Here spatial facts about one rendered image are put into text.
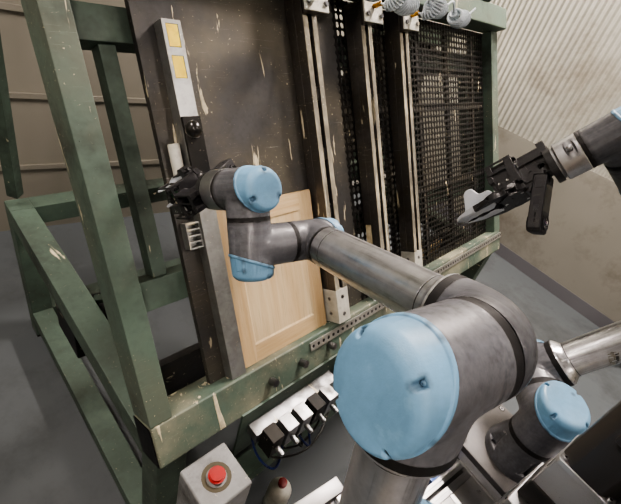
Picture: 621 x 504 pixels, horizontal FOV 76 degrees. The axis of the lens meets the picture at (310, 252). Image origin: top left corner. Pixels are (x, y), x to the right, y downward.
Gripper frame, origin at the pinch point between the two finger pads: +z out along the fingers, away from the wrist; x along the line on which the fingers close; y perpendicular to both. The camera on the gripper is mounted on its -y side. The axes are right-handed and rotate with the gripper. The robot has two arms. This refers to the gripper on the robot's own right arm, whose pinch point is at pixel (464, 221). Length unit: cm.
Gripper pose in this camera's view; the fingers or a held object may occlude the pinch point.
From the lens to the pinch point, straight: 92.9
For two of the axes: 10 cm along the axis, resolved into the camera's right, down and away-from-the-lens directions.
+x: -6.9, -1.7, -7.0
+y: -1.9, -8.9, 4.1
